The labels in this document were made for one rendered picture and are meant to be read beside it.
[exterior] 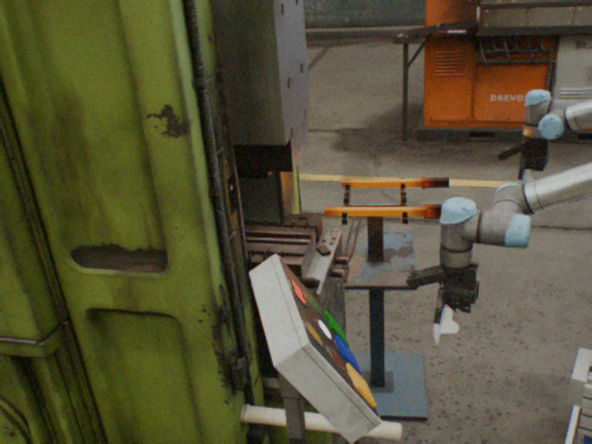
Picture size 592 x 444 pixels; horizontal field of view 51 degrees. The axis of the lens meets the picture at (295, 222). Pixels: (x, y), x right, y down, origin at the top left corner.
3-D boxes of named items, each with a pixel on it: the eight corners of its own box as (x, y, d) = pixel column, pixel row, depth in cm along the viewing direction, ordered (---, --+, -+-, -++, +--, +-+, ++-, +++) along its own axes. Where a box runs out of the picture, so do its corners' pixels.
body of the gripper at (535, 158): (543, 174, 213) (547, 141, 208) (517, 170, 217) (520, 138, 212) (547, 166, 219) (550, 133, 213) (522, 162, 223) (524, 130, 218)
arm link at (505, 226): (534, 202, 140) (483, 197, 144) (530, 225, 131) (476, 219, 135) (530, 232, 143) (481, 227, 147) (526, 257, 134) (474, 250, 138)
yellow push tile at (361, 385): (365, 381, 135) (348, 361, 131) (377, 405, 128) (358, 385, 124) (359, 386, 135) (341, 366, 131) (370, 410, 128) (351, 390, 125)
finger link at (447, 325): (453, 350, 145) (462, 311, 146) (428, 342, 148) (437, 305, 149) (456, 349, 148) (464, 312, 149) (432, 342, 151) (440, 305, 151)
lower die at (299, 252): (315, 249, 199) (314, 226, 195) (302, 283, 182) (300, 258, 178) (194, 242, 209) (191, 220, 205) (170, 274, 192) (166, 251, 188)
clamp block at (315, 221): (323, 231, 209) (322, 214, 206) (318, 243, 202) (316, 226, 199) (289, 229, 212) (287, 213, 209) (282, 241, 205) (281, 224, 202)
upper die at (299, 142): (309, 145, 183) (306, 114, 178) (293, 172, 165) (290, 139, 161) (177, 143, 193) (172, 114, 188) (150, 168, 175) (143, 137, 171)
